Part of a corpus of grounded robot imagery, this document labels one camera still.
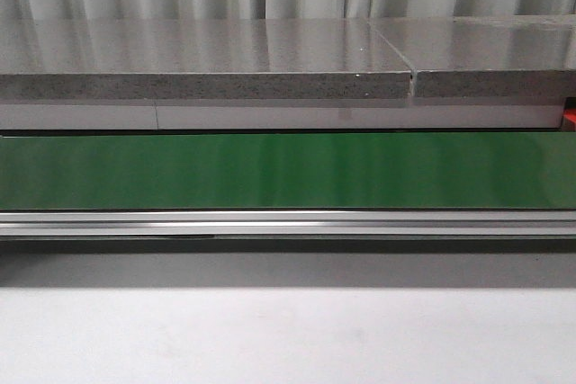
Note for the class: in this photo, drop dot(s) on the red plastic tray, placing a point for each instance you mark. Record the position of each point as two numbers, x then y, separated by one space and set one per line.
569 120

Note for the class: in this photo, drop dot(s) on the white base panel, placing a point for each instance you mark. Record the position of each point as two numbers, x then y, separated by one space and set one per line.
452 113

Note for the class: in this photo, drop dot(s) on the grey stone slab left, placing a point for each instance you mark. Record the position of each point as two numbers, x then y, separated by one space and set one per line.
160 60

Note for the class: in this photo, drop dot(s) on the green conveyor belt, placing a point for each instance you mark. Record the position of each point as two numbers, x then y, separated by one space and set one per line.
381 170

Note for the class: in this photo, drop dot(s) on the grey stone slab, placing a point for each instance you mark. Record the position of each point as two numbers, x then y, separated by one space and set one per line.
160 60
529 59

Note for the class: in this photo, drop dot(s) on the grey stone slab right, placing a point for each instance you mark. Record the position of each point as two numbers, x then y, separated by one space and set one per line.
529 59

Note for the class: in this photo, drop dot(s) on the aluminium conveyor side rail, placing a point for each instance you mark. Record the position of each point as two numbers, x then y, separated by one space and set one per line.
287 223

